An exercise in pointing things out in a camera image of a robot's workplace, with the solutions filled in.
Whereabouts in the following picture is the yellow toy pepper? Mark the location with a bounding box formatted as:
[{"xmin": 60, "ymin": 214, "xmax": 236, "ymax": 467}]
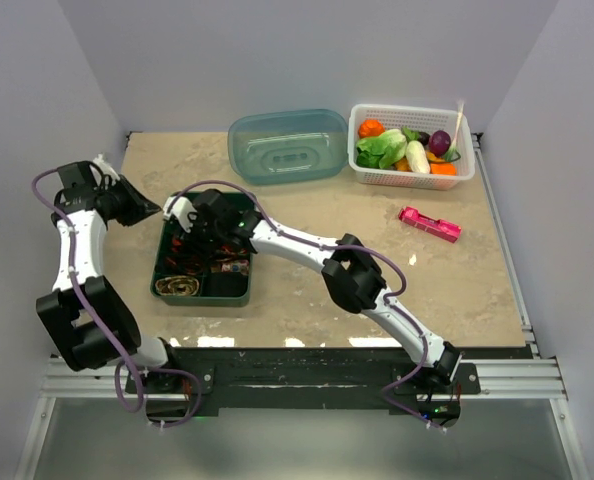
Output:
[{"xmin": 394, "ymin": 157, "xmax": 411, "ymax": 172}]

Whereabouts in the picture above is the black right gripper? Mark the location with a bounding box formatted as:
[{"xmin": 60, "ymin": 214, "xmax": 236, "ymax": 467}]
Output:
[{"xmin": 175, "ymin": 210, "xmax": 225, "ymax": 261}]

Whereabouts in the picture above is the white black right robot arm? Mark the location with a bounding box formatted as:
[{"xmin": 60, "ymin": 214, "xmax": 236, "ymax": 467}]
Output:
[{"xmin": 164, "ymin": 188, "xmax": 462, "ymax": 393}]

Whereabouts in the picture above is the aluminium frame rail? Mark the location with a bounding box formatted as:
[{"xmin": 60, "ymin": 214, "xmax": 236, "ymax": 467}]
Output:
[{"xmin": 16, "ymin": 348, "xmax": 589, "ymax": 479}]

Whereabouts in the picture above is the teal translucent plastic tub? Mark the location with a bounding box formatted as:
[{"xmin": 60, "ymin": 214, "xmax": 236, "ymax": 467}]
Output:
[{"xmin": 227, "ymin": 109, "xmax": 348, "ymax": 186}]

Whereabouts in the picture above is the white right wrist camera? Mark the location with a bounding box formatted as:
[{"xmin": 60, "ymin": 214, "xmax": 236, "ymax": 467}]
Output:
[{"xmin": 163, "ymin": 196, "xmax": 197, "ymax": 233}]

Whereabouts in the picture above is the orange toy pumpkin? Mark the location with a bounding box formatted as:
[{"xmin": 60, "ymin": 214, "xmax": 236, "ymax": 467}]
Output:
[{"xmin": 357, "ymin": 119, "xmax": 385, "ymax": 139}]

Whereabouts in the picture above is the rolled red brown tie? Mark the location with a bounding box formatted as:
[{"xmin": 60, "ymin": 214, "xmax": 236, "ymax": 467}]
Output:
[{"xmin": 164, "ymin": 247, "xmax": 206, "ymax": 276}]

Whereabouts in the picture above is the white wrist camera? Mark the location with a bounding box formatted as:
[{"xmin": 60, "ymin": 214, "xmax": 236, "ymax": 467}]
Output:
[
  {"xmin": 92, "ymin": 153, "xmax": 120, "ymax": 182},
  {"xmin": 163, "ymin": 196, "xmax": 197, "ymax": 233}
]

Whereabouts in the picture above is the green toy lettuce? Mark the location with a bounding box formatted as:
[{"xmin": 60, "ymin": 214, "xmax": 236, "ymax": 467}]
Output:
[{"xmin": 356, "ymin": 129, "xmax": 408, "ymax": 170}]

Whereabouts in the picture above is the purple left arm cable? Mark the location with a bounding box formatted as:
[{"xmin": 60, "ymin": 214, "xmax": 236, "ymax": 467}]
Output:
[{"xmin": 30, "ymin": 167, "xmax": 203, "ymax": 426}]

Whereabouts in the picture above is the dark purple toy eggplant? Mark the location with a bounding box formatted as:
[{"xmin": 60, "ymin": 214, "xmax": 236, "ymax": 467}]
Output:
[{"xmin": 413, "ymin": 131, "xmax": 430, "ymax": 146}]

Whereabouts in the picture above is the green compartment organizer box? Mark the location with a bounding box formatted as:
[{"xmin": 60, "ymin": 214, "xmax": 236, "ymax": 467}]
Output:
[{"xmin": 150, "ymin": 220, "xmax": 253, "ymax": 307}]

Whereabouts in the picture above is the white perforated plastic basket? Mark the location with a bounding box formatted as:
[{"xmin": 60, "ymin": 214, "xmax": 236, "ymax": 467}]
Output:
[{"xmin": 348, "ymin": 100, "xmax": 475, "ymax": 191}]

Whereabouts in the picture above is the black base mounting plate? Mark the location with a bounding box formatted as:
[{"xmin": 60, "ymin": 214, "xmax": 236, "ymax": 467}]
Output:
[{"xmin": 144, "ymin": 347, "xmax": 481, "ymax": 426}]

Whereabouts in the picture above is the purple toy onion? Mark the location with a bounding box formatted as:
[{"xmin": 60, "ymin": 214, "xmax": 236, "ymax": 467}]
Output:
[{"xmin": 428, "ymin": 130, "xmax": 452, "ymax": 157}]

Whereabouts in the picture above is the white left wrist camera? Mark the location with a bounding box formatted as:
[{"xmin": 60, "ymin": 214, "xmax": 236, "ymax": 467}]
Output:
[{"xmin": 92, "ymin": 153, "xmax": 120, "ymax": 182}]

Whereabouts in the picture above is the rolled floral tie front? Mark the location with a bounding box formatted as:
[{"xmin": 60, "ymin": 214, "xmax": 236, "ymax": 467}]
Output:
[{"xmin": 154, "ymin": 275, "xmax": 200, "ymax": 297}]

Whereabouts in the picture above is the pink rectangular box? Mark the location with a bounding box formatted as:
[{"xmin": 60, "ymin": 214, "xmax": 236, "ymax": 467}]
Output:
[{"xmin": 398, "ymin": 207, "xmax": 462, "ymax": 243}]

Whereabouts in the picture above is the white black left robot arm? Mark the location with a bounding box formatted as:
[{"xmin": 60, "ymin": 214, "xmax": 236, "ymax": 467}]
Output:
[{"xmin": 36, "ymin": 155, "xmax": 184, "ymax": 392}]

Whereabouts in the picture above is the orange toy carrot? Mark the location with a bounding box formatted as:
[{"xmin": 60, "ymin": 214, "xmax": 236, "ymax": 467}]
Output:
[{"xmin": 430, "ymin": 162, "xmax": 457, "ymax": 176}]

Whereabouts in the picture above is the white toy radish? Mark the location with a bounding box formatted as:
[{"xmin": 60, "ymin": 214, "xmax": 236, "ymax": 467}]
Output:
[{"xmin": 405, "ymin": 140, "xmax": 430, "ymax": 174}]

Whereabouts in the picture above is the rolled dark patterned tie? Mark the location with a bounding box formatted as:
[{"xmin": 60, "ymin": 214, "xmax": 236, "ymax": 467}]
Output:
[{"xmin": 210, "ymin": 257, "xmax": 250, "ymax": 276}]

